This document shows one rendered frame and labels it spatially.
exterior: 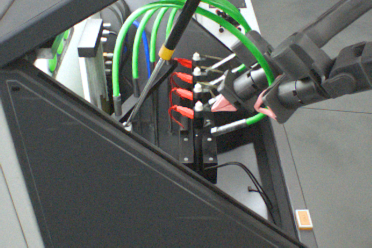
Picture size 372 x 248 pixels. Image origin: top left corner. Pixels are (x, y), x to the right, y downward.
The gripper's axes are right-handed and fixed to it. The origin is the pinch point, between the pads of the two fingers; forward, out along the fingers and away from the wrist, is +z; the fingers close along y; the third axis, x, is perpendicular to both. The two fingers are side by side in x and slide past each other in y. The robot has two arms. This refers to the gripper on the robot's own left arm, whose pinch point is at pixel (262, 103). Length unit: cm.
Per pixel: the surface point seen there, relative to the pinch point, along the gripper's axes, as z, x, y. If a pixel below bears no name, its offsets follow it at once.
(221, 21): -6.9, -19.3, 0.6
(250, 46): -7.9, -12.1, -0.4
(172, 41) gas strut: -21.7, -22.5, 20.8
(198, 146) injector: 27.7, 3.8, 4.9
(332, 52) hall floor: 180, 66, -207
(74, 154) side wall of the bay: -2.4, -17.8, 37.7
